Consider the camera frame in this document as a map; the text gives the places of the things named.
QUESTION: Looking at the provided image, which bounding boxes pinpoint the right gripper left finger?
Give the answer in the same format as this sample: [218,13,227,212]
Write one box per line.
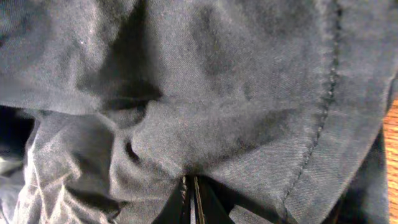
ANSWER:
[152,176,191,224]

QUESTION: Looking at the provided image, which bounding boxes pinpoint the navy blue shorts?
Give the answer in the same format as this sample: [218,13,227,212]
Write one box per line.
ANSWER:
[1,0,397,223]

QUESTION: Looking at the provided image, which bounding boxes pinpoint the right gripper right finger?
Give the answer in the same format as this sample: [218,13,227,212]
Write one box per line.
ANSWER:
[193,176,234,224]

